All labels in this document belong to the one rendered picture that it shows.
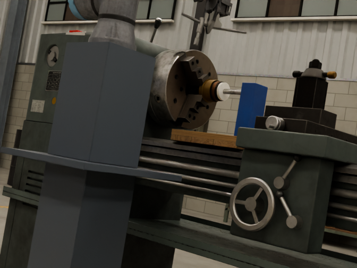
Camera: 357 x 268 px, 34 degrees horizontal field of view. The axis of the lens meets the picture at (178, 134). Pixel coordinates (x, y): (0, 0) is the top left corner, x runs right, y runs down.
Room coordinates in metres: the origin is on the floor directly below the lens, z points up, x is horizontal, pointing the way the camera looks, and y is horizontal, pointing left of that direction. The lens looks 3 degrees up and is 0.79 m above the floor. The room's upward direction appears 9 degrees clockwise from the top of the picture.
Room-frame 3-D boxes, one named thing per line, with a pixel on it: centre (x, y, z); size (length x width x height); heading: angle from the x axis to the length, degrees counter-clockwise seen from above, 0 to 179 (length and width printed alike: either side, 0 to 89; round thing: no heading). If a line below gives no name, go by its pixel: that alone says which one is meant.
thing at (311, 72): (1.84, -0.39, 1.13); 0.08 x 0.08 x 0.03
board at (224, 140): (2.12, -0.21, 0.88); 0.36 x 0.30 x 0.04; 137
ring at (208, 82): (2.21, -0.10, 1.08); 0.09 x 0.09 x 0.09; 47
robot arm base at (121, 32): (1.80, 0.25, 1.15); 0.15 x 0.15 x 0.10
